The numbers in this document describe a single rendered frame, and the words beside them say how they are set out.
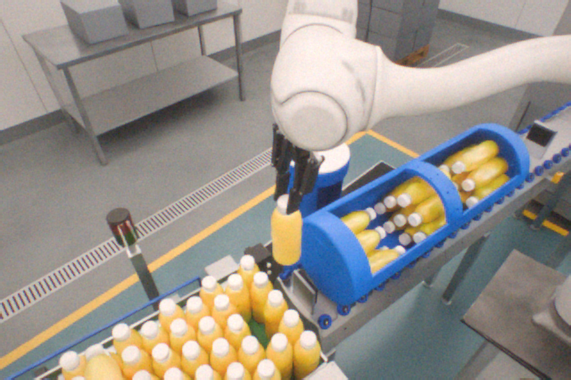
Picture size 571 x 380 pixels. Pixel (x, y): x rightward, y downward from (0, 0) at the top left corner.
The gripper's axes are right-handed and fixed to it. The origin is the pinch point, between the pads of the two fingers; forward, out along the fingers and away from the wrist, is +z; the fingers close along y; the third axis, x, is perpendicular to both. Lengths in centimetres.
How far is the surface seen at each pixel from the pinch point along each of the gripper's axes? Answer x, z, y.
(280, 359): 7.2, 40.6, -16.1
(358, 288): -18.6, 31.7, -14.3
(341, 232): -20.0, 21.5, -2.2
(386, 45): -311, 98, 217
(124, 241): 28, 34, 33
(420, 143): -241, 129, 98
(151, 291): 23, 62, 32
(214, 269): 1, 64, 30
